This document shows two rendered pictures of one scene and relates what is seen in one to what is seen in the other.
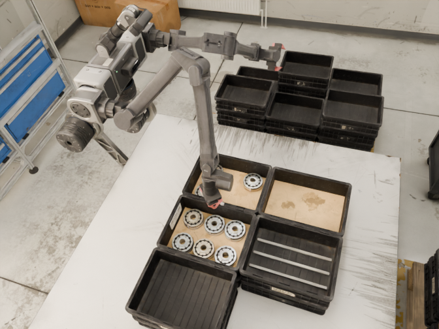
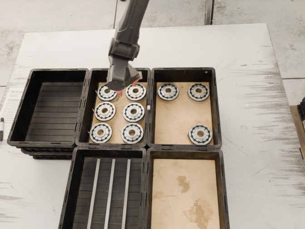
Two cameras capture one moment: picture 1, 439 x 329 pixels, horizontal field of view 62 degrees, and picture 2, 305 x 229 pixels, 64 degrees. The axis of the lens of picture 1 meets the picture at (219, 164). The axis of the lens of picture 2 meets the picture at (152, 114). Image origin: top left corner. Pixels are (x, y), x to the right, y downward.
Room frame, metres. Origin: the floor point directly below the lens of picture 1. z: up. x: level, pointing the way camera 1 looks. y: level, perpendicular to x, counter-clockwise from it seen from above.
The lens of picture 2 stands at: (0.82, -0.49, 1.86)
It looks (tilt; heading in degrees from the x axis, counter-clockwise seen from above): 62 degrees down; 75
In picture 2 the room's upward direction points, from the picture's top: 8 degrees counter-clockwise
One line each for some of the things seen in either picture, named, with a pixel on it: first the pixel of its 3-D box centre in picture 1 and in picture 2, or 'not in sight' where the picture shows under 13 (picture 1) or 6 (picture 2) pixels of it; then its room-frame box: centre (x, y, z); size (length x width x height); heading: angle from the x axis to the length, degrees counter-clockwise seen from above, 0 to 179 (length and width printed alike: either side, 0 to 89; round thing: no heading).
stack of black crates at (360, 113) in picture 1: (347, 127); not in sight; (1.84, -1.00, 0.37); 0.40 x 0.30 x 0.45; 67
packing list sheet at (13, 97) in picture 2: not in sight; (18, 111); (0.30, 0.42, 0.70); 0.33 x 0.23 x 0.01; 66
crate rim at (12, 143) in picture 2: (181, 291); (51, 104); (0.55, 0.22, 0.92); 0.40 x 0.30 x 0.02; 65
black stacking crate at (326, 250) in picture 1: (291, 259); (107, 200); (0.65, -0.27, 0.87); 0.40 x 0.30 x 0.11; 65
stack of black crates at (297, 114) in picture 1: (293, 123); not in sight; (2.00, -0.63, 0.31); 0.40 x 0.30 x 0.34; 66
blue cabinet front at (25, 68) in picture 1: (28, 88); not in sight; (2.48, 1.48, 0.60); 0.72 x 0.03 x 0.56; 156
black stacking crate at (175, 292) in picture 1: (183, 295); (56, 110); (0.55, 0.22, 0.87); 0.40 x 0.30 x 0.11; 65
